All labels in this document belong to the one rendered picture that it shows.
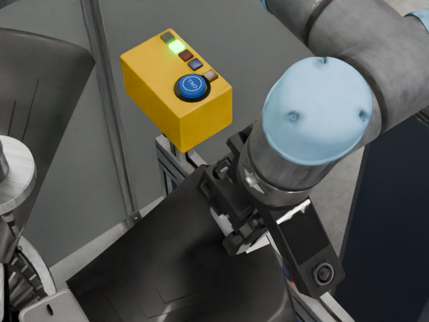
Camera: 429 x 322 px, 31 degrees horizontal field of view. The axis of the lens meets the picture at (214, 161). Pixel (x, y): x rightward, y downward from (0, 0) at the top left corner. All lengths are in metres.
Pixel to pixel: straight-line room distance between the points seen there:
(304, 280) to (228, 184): 0.12
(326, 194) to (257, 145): 1.71
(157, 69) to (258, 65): 0.97
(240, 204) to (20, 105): 0.23
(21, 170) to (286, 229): 0.26
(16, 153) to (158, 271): 0.31
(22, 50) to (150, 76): 0.43
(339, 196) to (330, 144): 1.77
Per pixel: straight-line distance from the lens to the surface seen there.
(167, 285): 0.87
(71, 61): 0.77
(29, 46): 0.78
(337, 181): 2.37
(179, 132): 1.16
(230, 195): 0.76
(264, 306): 0.90
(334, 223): 2.29
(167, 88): 1.16
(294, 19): 0.70
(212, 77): 1.17
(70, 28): 1.62
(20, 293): 0.95
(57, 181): 1.93
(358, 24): 0.66
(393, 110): 0.64
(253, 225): 0.76
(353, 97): 0.59
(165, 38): 1.22
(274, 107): 0.58
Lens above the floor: 1.95
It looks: 55 degrees down
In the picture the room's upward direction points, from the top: 2 degrees counter-clockwise
